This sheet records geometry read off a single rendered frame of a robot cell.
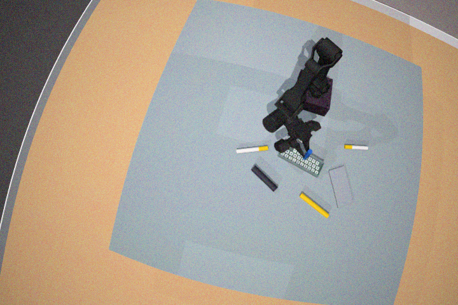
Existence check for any dark grey cylinder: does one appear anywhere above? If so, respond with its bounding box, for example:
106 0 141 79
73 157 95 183
251 166 278 192

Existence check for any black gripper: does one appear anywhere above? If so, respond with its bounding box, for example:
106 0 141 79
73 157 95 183
274 117 321 158

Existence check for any keyboard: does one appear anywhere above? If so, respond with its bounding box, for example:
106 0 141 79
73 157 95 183
277 147 324 177

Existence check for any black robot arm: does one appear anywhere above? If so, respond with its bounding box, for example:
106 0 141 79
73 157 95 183
262 37 343 141

